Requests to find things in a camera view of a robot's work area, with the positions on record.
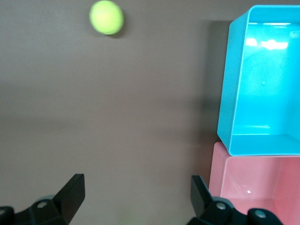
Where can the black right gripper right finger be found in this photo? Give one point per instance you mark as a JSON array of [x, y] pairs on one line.
[[206, 206]]

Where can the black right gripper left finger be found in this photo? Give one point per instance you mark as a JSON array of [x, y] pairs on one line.
[[65, 201]]

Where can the yellow-green tennis ball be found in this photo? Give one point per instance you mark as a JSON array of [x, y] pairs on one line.
[[106, 17]]

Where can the pink plastic bin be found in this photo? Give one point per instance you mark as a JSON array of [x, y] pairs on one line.
[[253, 182]]

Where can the blue plastic bin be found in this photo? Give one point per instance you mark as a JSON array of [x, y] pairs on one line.
[[262, 93]]

